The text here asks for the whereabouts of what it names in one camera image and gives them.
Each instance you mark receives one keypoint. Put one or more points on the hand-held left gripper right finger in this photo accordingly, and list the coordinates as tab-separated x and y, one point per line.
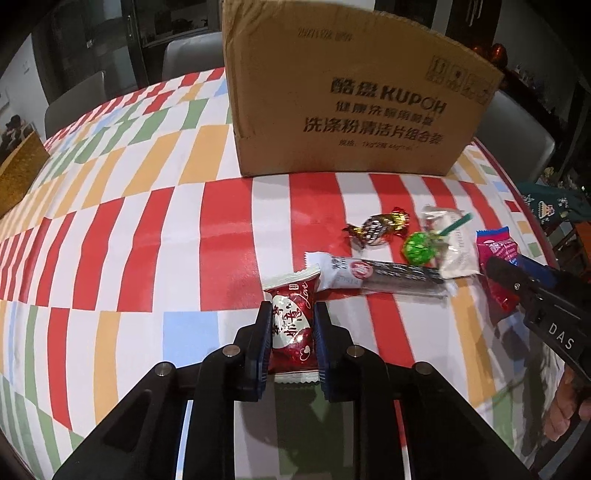
323	341

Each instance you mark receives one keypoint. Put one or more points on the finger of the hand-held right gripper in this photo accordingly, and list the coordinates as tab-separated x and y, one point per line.
535	270
508	281

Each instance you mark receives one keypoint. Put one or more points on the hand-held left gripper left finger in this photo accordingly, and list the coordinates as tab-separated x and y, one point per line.
262	341

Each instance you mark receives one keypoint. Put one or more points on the red candy packet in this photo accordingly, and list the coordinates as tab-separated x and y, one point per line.
293	327

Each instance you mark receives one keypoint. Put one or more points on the pink snack packet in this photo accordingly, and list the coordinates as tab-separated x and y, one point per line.
498	247

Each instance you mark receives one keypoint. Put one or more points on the brown cardboard box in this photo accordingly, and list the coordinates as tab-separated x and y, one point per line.
323	69

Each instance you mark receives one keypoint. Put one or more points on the person's right hand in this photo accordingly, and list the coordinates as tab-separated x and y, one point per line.
570	404

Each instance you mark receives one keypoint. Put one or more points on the white snack packet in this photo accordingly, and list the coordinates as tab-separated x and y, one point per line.
457	251

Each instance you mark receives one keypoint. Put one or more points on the green patterned cloth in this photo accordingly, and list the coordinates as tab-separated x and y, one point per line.
554	210

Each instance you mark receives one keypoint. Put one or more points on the black white snack bar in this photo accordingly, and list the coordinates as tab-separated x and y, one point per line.
392	277

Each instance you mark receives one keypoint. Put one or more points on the green lollipop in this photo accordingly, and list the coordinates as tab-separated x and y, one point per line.
415	248

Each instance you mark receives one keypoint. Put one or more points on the gold wrapped candy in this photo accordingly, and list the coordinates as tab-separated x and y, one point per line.
378	227

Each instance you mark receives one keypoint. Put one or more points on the grey upholstered chair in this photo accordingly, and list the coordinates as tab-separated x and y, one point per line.
517	134
76	104
191	57

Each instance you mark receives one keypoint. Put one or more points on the striped colourful tablecloth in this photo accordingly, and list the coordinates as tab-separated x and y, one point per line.
138	230

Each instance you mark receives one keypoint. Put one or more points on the red foil balloons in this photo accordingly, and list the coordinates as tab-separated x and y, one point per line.
498	53

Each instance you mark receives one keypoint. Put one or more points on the golden woven box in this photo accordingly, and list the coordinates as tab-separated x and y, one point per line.
21	170

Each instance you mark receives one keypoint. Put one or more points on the dark sliding glass door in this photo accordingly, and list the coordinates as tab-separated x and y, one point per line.
152	41

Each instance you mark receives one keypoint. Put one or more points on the dark plush toy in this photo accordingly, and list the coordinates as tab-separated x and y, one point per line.
14	131

